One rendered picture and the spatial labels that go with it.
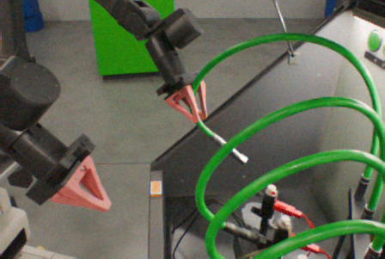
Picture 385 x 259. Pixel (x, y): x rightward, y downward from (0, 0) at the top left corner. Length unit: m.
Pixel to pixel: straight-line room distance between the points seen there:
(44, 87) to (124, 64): 3.52
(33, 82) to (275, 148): 0.77
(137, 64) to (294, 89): 3.13
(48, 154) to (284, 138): 0.73
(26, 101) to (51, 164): 0.10
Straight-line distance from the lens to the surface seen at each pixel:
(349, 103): 0.48
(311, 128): 1.00
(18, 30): 0.95
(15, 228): 1.17
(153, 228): 0.82
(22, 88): 0.38
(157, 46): 0.67
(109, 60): 3.89
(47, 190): 0.45
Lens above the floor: 1.58
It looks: 30 degrees down
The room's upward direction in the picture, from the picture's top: straight up
